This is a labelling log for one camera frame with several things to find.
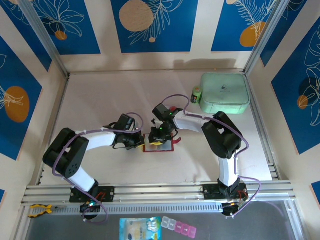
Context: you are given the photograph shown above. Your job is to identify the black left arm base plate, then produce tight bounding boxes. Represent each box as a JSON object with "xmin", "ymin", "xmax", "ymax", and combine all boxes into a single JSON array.
[{"xmin": 69, "ymin": 185, "xmax": 116, "ymax": 203}]

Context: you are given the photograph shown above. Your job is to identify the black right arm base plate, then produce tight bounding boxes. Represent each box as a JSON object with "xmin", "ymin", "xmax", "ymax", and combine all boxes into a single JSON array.
[{"xmin": 202, "ymin": 183, "xmax": 248, "ymax": 201}]

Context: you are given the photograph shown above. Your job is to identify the white and pink pill organizer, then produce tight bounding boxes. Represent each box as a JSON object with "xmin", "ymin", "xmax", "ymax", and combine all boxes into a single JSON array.
[{"xmin": 160, "ymin": 216, "xmax": 198, "ymax": 238}]

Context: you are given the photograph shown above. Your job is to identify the mint green zip pouch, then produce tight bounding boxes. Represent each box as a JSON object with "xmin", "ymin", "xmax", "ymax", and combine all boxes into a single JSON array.
[{"xmin": 199, "ymin": 72, "xmax": 251, "ymax": 115}]

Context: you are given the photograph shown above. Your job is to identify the aluminium mounting rail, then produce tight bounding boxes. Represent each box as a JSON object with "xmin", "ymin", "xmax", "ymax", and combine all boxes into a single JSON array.
[{"xmin": 21, "ymin": 180, "xmax": 297, "ymax": 205}]

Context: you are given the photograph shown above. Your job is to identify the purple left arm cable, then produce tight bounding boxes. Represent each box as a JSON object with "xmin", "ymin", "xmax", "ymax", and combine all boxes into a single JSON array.
[{"xmin": 52, "ymin": 112, "xmax": 145, "ymax": 225}]

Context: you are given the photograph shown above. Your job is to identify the small green bottle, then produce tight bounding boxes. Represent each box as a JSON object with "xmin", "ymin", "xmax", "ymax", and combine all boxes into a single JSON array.
[{"xmin": 191, "ymin": 86, "xmax": 203, "ymax": 105}]

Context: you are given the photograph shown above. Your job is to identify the yellow handled pliers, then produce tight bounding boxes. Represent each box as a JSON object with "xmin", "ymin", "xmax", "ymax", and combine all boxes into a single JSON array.
[{"xmin": 27, "ymin": 203, "xmax": 61, "ymax": 219}]

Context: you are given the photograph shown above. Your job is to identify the aluminium frame post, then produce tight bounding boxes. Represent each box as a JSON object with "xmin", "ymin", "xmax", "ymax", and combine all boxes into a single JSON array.
[
  {"xmin": 243, "ymin": 0, "xmax": 288, "ymax": 76},
  {"xmin": 18, "ymin": 0, "xmax": 70, "ymax": 78}
]

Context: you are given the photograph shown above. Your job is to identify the red leather card holder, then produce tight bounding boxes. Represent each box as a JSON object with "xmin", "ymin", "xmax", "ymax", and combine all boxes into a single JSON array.
[{"xmin": 141, "ymin": 133, "xmax": 181, "ymax": 153}]

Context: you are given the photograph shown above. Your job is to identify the aluminium table edge rail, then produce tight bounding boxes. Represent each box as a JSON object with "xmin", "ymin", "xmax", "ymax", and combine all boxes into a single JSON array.
[
  {"xmin": 36, "ymin": 74, "xmax": 71, "ymax": 186},
  {"xmin": 246, "ymin": 74, "xmax": 280, "ymax": 181}
]

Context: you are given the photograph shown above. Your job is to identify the grey slotted cable duct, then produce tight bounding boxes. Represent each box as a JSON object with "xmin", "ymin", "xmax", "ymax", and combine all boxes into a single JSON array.
[{"xmin": 27, "ymin": 201, "xmax": 226, "ymax": 217}]

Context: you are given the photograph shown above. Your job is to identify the blue plastic packet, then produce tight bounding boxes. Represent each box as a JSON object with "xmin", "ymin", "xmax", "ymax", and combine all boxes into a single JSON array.
[{"xmin": 119, "ymin": 216, "xmax": 163, "ymax": 240}]

